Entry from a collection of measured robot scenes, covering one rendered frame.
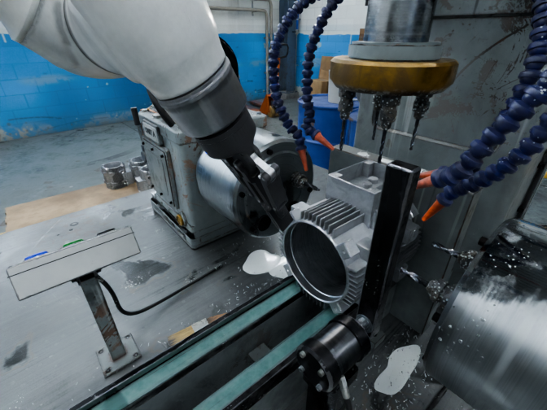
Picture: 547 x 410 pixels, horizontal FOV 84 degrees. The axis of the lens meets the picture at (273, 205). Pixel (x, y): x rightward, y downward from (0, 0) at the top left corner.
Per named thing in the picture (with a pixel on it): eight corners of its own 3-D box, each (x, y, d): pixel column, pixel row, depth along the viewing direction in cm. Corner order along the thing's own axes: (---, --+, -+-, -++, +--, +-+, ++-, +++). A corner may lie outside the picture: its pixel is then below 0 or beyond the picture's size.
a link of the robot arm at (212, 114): (200, 49, 37) (224, 91, 41) (143, 95, 35) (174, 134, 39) (242, 52, 31) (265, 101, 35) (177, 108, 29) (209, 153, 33)
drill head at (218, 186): (244, 180, 107) (241, 107, 94) (322, 224, 82) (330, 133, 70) (177, 202, 93) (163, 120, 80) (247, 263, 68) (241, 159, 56)
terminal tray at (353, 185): (361, 189, 65) (366, 159, 61) (407, 209, 58) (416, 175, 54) (323, 207, 58) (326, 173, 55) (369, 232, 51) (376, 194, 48)
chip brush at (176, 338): (251, 299, 74) (251, 297, 74) (260, 313, 70) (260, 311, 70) (166, 338, 64) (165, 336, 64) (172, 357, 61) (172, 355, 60)
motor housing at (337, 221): (339, 238, 75) (347, 168, 66) (409, 281, 63) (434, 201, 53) (277, 273, 65) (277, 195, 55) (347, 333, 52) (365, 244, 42)
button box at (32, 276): (135, 253, 57) (124, 227, 57) (142, 252, 51) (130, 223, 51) (25, 297, 48) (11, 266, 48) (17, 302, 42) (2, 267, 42)
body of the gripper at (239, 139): (258, 102, 35) (286, 159, 42) (220, 93, 41) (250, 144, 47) (212, 146, 33) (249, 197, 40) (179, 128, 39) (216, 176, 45)
